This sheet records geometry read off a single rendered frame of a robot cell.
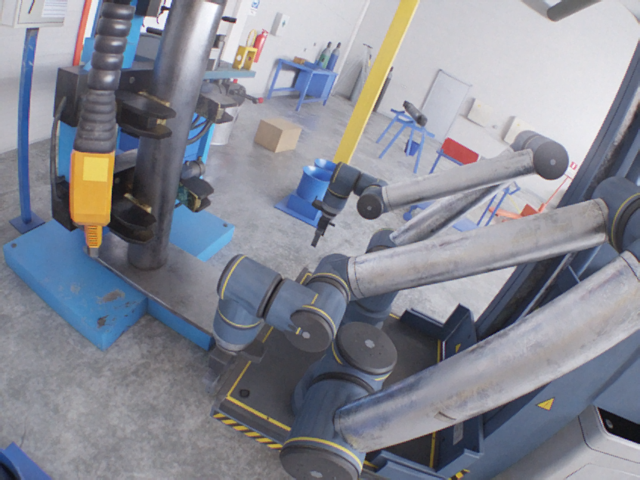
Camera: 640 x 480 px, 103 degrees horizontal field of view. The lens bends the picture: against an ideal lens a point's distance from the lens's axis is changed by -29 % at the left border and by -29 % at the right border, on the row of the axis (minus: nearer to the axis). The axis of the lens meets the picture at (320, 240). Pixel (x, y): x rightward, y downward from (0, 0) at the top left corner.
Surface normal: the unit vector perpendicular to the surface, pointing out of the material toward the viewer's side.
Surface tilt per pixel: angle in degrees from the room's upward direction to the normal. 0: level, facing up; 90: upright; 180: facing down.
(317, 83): 90
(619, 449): 90
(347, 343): 6
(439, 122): 90
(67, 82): 90
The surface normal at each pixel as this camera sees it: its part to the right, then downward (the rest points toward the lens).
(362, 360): 0.31, -0.76
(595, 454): -0.29, 0.40
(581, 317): -0.69, -0.28
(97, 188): 0.43, 0.60
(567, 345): -0.57, 0.00
